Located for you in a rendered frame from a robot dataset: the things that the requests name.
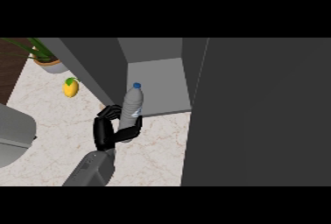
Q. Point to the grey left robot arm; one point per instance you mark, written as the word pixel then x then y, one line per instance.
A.
pixel 90 169

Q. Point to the dark grey cabinet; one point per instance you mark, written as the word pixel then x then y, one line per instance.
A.
pixel 156 84

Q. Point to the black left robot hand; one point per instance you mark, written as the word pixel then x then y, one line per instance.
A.
pixel 102 132

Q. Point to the pale grey rounded appliance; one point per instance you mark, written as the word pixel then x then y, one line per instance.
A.
pixel 11 134

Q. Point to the dark grey cabinet door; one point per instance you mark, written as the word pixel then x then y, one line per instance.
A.
pixel 258 116

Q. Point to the green leafy plant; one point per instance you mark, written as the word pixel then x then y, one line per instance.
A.
pixel 37 51

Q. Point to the clear water bottle blue cap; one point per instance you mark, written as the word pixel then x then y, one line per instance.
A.
pixel 131 102

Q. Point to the pale grey plant pot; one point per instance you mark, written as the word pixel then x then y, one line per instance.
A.
pixel 51 66

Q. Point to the yellow fruit with green leaf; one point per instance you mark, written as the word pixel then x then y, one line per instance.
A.
pixel 70 89

